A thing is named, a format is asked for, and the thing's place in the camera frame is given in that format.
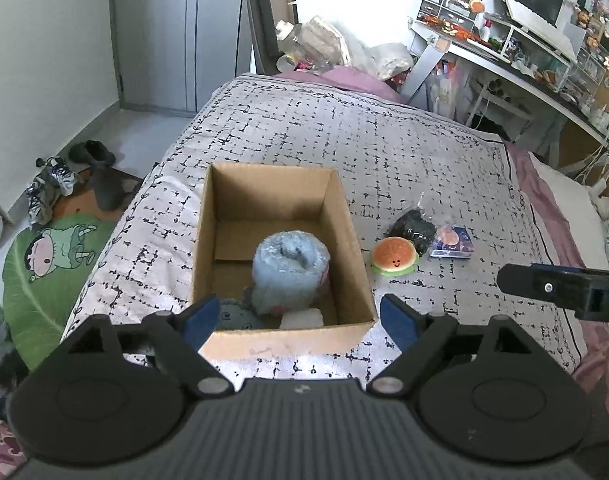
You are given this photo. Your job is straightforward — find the grey black soft toy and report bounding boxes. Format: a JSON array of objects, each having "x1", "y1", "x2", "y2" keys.
[{"x1": 216, "y1": 287, "x2": 265, "y2": 330}]

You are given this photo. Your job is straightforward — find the burger squishy toy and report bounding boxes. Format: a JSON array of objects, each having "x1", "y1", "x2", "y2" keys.
[{"x1": 371, "y1": 236, "x2": 419, "y2": 276}]

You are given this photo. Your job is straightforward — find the blue planet print packet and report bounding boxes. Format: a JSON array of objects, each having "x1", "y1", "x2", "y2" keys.
[{"x1": 429, "y1": 226, "x2": 474, "y2": 259}]

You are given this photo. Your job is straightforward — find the white soft packet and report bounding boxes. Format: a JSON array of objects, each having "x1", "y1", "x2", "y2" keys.
[{"x1": 280, "y1": 308, "x2": 324, "y2": 330}]

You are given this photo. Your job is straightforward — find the black item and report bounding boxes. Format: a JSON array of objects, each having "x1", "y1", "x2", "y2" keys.
[{"x1": 386, "y1": 193, "x2": 437, "y2": 257}]

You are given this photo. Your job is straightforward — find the blue fuzzy plush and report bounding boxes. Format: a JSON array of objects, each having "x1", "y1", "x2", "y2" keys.
[{"x1": 251, "y1": 230, "x2": 331, "y2": 316}]

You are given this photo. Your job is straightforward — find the pink bed sheet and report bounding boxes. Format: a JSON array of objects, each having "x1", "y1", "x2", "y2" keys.
[{"x1": 505, "y1": 143, "x2": 609, "y2": 391}]

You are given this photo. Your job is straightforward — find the white blanket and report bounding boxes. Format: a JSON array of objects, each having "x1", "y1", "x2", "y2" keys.
[{"x1": 530, "y1": 155, "x2": 609, "y2": 271}]

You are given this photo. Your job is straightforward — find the brown cardboard box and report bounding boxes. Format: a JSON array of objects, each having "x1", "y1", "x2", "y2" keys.
[{"x1": 190, "y1": 162, "x2": 377, "y2": 360}]

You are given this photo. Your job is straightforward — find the green cartoon floor mat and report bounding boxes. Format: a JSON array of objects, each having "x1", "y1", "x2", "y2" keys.
[{"x1": 2, "y1": 214, "x2": 116, "y2": 370}]

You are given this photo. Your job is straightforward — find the dark slippers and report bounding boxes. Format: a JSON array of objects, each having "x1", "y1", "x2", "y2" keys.
[{"x1": 68, "y1": 140, "x2": 141, "y2": 211}]

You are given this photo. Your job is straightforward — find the grey sneakers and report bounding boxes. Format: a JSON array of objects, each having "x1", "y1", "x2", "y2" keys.
[{"x1": 24, "y1": 156, "x2": 81, "y2": 231}]

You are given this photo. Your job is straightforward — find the white desk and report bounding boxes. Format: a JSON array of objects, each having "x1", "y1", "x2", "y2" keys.
[{"x1": 408, "y1": 20, "x2": 609, "y2": 148}]

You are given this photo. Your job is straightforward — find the white keyboard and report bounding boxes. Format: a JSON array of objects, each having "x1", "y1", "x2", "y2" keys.
[{"x1": 502, "y1": 0, "x2": 576, "y2": 60}]

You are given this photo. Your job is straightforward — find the pink pillow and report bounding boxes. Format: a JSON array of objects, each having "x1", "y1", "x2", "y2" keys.
[{"x1": 276, "y1": 66, "x2": 407, "y2": 104}]

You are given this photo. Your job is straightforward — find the paper cup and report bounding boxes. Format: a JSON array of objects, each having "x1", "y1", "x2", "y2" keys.
[{"x1": 275, "y1": 54, "x2": 300, "y2": 74}]

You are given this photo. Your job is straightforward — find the white plastic bags pile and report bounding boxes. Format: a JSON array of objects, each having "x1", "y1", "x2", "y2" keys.
[{"x1": 298, "y1": 16, "x2": 414, "y2": 81}]

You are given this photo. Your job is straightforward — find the clear plastic jar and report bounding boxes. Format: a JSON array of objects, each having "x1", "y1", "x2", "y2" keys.
[{"x1": 275, "y1": 21, "x2": 303, "y2": 58}]

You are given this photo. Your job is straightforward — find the grey drawer organizer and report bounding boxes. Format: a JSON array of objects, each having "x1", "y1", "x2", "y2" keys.
[{"x1": 416, "y1": 0, "x2": 476, "y2": 32}]

